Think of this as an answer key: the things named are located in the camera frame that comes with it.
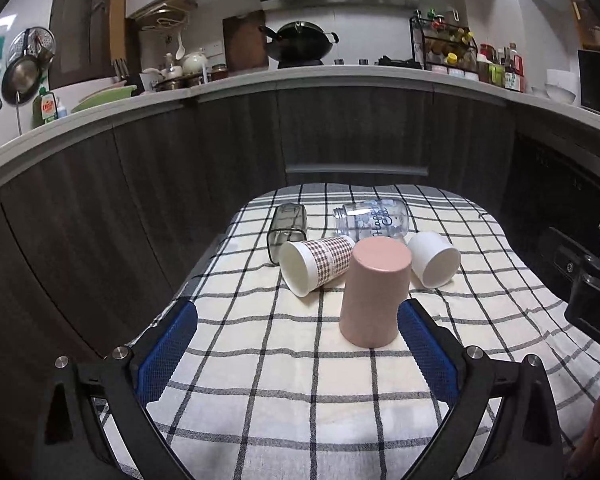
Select pink plastic cup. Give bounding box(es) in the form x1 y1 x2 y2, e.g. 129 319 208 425
339 236 412 349

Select white plastic cup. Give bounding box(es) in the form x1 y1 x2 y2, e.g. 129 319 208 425
407 232 462 289

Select plaid paper cup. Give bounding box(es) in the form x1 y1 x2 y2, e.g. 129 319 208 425
279 235 355 298

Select grey transparent square cup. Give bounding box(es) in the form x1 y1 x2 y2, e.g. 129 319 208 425
266 203 308 266

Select black built-in dishwasher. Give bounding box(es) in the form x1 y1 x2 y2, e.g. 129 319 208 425
498 134 600 300

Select white stacked bowls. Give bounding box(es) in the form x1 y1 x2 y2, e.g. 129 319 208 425
531 70 579 105

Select red label sauce bottle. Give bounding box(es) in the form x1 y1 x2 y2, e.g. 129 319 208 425
505 42 526 93

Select clear glass printed bottle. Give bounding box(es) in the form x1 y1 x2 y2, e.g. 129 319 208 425
332 198 410 242

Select wooden glass door cabinet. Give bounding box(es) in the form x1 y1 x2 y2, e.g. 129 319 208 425
570 0 600 51

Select black spice rack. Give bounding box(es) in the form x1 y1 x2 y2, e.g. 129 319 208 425
410 11 479 80

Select green dish soap bottle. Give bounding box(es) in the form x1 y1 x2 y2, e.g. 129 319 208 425
32 87 58 128

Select green plastic basin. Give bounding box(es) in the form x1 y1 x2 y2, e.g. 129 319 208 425
71 84 137 114

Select white teapot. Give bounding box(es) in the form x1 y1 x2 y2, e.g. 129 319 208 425
181 49 208 75

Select black wok with lid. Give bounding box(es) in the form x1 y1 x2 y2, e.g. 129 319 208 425
259 21 340 70

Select hanging frying pan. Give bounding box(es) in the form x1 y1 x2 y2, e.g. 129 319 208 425
2 26 56 106

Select wooden cutting board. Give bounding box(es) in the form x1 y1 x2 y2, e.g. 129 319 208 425
223 10 270 75

